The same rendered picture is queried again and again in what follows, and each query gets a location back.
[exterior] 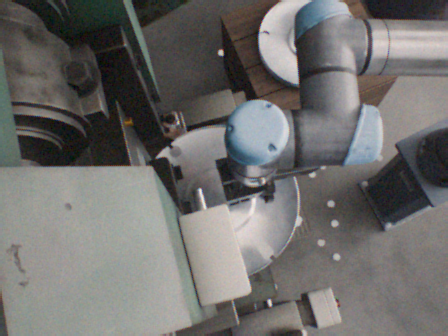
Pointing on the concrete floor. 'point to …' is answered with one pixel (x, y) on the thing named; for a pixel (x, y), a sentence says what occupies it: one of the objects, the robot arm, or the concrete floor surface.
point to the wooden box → (241, 23)
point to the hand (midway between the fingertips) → (261, 187)
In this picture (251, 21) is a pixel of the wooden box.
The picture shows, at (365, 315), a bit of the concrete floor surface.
